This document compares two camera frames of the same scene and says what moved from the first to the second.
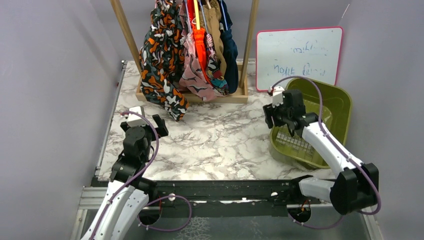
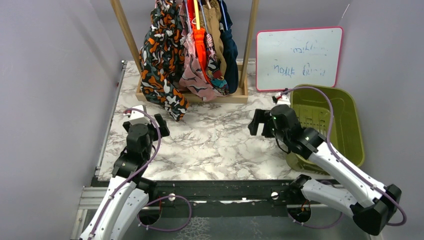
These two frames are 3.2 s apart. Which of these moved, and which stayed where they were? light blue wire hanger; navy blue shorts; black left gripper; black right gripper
Moved: black right gripper
Stayed: light blue wire hanger; black left gripper; navy blue shorts
